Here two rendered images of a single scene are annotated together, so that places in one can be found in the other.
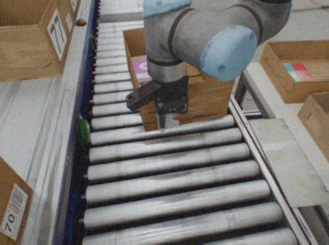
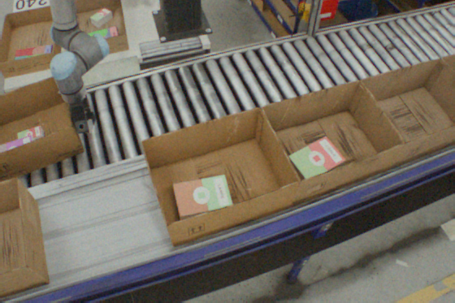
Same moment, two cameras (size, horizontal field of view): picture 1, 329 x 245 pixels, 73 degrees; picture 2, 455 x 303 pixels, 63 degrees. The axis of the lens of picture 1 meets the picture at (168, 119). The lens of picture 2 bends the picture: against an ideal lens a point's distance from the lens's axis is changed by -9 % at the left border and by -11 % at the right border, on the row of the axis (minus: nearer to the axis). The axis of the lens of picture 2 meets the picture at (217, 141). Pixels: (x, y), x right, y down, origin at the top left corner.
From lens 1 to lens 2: 1.25 m
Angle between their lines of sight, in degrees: 58
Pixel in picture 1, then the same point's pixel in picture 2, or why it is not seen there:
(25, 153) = (123, 187)
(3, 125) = (99, 216)
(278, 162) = (111, 75)
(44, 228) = not seen: hidden behind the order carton
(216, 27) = (94, 42)
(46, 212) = not seen: hidden behind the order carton
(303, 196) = (134, 67)
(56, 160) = (128, 162)
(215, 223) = (151, 105)
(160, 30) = (80, 69)
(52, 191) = not seen: hidden behind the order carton
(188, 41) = (94, 56)
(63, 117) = (92, 175)
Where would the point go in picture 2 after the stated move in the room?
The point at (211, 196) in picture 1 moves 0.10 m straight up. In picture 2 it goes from (136, 107) to (132, 91)
